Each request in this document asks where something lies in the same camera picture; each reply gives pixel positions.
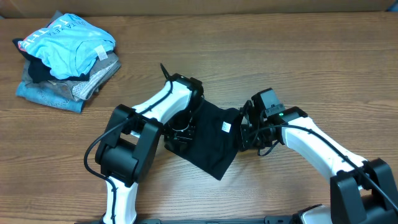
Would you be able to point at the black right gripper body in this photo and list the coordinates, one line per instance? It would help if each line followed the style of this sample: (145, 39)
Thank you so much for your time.
(258, 139)

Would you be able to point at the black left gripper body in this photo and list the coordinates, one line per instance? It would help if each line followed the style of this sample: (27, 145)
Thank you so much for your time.
(179, 127)

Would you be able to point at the black t-shirt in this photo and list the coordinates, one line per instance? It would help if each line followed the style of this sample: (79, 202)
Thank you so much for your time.
(216, 139)

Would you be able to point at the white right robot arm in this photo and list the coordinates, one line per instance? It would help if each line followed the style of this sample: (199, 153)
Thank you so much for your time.
(361, 191)

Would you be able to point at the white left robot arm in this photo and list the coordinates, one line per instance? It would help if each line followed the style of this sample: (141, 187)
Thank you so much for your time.
(127, 148)

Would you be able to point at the grey folded garment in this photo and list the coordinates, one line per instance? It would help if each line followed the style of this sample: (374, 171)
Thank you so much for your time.
(101, 71)

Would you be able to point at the blue denim jeans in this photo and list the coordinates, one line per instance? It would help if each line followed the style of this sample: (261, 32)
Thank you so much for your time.
(47, 97)

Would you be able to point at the light blue printed shirt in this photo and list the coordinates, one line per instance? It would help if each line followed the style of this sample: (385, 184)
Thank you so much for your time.
(69, 47)

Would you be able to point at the dark navy folded garment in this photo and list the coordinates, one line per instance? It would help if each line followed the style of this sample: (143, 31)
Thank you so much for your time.
(36, 70)

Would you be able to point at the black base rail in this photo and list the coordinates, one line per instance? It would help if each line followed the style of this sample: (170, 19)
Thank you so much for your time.
(283, 219)

